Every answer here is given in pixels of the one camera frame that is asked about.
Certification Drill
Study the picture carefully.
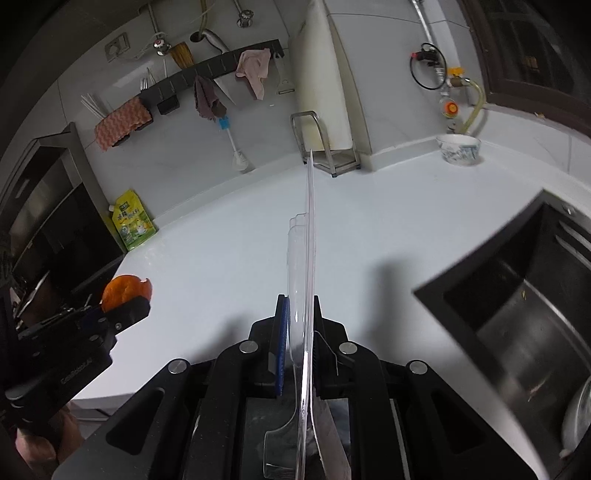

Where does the steel sink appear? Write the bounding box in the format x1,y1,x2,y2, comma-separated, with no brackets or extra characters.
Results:
413,186,591,480

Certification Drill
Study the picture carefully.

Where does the orange peel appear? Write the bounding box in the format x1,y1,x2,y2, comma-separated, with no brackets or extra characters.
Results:
100,274,153,315

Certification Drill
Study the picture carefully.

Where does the orange dial gas regulator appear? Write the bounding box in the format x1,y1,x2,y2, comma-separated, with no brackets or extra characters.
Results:
440,89,461,130

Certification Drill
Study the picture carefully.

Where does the person's left hand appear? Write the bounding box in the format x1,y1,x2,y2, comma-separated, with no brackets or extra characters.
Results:
14,401,85,468

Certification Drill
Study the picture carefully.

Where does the white peeler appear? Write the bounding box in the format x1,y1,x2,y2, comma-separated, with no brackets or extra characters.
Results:
276,57,297,96

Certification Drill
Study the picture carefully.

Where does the pink cloth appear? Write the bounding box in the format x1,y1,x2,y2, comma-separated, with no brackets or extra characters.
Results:
235,48,273,102

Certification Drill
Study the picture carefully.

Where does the orange striped cloth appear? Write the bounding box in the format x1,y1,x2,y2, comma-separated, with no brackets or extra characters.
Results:
94,96,151,151

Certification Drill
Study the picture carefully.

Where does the white floral bowl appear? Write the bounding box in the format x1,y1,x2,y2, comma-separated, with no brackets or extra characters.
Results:
436,134,482,167

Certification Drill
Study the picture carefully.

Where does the white cutting board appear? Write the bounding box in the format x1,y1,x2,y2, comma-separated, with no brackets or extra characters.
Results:
288,0,354,154

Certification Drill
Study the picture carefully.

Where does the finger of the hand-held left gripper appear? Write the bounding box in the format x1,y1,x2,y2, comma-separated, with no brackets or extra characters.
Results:
108,296,153,334
76,304,112,331

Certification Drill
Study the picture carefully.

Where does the yellow brown brush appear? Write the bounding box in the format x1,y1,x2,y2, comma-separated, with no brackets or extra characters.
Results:
168,41,195,70

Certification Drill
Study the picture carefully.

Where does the wall socket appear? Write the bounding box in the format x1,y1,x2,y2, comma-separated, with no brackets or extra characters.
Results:
103,32,131,64

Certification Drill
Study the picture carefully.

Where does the brown grey cloth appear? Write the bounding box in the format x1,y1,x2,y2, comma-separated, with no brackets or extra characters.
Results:
193,75,227,122

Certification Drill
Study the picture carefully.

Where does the metal cutting board rack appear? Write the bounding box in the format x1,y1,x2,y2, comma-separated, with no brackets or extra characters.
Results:
289,111,361,179

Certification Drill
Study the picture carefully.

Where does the clear round plastic lid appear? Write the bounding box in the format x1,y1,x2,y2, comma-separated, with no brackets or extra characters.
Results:
262,148,320,480

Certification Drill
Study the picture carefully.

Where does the yellow green gas hose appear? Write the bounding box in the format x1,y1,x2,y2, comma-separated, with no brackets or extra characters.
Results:
461,78,488,136

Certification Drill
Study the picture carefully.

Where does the steel cleaver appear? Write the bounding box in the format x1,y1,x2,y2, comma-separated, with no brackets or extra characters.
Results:
213,76,238,106

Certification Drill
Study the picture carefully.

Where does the metal gas pipe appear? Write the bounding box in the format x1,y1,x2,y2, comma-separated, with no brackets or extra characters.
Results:
410,0,447,70

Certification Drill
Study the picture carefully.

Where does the yellow green pouch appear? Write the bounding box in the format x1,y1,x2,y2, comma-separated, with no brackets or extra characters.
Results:
108,189,157,252

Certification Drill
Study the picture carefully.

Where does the dark window frame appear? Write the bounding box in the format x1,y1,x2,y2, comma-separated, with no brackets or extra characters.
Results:
461,0,591,136

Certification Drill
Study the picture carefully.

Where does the blue white bottle brush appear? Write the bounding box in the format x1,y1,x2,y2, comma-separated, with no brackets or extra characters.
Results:
217,116,253,173

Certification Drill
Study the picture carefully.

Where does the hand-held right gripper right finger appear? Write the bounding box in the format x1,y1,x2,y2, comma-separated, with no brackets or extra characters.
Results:
309,295,539,480

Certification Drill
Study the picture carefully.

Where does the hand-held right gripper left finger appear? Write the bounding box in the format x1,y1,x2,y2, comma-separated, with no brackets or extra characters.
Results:
53,294,291,480

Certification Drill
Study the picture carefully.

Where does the steel range hood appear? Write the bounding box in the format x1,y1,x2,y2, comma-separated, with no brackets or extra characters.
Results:
0,122,126,297

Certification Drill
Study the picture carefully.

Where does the bundle of white sticks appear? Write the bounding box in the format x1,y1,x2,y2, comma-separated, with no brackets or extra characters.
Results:
80,93,110,119

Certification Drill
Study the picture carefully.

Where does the black wall rack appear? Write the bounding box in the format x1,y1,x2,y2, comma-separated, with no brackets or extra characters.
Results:
138,39,285,116

